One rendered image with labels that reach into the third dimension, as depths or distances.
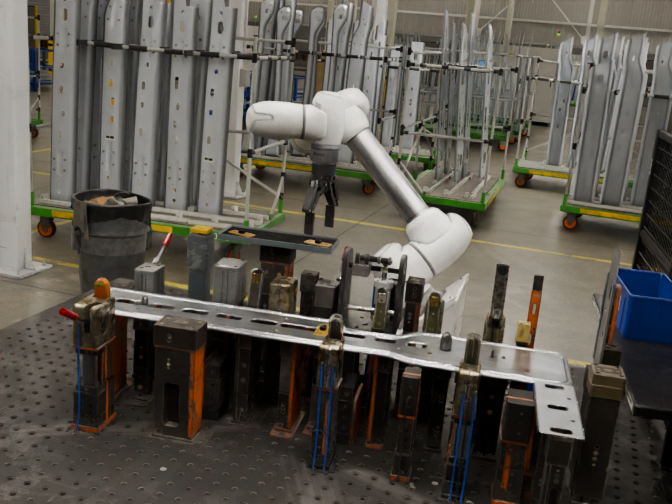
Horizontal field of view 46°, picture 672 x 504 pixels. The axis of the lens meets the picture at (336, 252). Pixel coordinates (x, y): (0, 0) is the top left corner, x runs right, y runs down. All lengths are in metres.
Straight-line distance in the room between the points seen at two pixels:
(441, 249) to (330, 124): 0.74
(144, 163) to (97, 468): 4.85
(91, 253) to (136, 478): 3.11
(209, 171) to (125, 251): 1.74
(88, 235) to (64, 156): 1.96
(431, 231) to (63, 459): 1.46
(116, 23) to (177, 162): 1.21
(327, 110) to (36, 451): 1.23
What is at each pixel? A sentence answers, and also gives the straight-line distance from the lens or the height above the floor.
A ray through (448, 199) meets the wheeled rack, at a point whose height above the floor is 0.27.
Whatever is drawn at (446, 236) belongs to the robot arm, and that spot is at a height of 1.13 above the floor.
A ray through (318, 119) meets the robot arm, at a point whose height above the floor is 1.55.
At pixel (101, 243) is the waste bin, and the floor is 0.47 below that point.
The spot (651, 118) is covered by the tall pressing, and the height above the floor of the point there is 1.24.
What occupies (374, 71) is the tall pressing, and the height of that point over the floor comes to 1.38.
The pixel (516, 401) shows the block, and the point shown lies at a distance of 1.99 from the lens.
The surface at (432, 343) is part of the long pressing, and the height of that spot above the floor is 1.00.
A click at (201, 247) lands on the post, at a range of 2.58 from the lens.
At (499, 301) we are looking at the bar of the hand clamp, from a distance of 2.29.
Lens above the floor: 1.78
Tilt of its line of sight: 15 degrees down
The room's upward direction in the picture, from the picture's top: 5 degrees clockwise
